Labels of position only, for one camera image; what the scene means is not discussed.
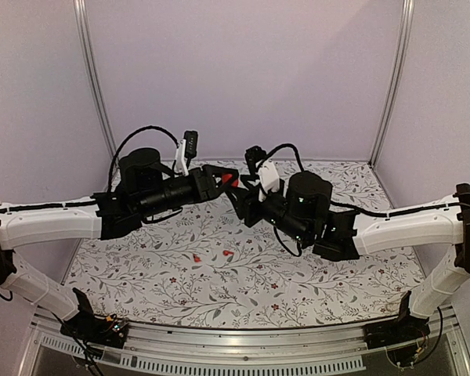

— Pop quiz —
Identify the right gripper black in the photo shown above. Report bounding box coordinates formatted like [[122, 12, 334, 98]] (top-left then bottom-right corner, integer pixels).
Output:
[[224, 175, 310, 247]]

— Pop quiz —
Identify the red round charging case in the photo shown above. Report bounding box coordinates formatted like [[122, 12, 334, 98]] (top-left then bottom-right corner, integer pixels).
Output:
[[221, 173, 239, 187]]

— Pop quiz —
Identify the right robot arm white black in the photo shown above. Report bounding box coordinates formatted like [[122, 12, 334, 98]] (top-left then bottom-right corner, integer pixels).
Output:
[[222, 171, 470, 342]]

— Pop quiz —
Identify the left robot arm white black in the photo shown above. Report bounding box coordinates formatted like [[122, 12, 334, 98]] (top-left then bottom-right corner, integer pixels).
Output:
[[0, 148, 238, 340]]

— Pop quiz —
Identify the floral patterned table mat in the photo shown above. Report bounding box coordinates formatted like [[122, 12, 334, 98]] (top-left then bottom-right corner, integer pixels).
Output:
[[60, 158, 428, 328]]

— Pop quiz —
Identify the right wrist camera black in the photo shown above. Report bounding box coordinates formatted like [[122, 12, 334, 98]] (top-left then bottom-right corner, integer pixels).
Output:
[[244, 146, 284, 202]]

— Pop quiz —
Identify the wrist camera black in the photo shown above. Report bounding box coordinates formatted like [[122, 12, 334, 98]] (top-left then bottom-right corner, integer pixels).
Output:
[[244, 146, 284, 202], [173, 130, 198, 176]]

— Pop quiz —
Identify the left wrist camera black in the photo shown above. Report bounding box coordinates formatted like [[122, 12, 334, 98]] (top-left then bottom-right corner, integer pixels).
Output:
[[173, 130, 198, 176]]

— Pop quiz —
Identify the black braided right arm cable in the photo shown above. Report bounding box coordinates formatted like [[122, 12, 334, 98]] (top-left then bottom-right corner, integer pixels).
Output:
[[258, 143, 302, 173]]

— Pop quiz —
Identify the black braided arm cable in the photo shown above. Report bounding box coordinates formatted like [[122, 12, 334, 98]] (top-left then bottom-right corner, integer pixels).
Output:
[[258, 143, 302, 173], [107, 125, 181, 193]]

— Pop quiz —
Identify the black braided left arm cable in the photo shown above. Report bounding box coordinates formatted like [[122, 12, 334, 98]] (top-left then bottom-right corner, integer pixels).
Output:
[[107, 125, 181, 193]]

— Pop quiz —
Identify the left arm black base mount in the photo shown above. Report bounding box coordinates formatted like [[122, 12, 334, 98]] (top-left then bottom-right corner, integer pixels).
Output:
[[60, 288, 129, 349]]

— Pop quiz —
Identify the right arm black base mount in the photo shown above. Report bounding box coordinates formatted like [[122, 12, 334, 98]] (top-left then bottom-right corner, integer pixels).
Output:
[[362, 291, 430, 349]]

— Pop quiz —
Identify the aluminium frame post left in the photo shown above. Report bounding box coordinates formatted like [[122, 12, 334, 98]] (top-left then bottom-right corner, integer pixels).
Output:
[[73, 0, 118, 158]]

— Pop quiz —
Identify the aluminium frame post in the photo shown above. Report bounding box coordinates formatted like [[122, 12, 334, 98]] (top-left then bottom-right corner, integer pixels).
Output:
[[369, 0, 414, 169], [73, 0, 118, 158]]

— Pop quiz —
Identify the aluminium rail base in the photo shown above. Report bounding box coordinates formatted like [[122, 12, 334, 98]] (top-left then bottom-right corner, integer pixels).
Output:
[[18, 305, 470, 375]]

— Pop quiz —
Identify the aluminium frame post right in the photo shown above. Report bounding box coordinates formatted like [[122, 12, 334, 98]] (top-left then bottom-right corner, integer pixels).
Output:
[[369, 0, 414, 169]]

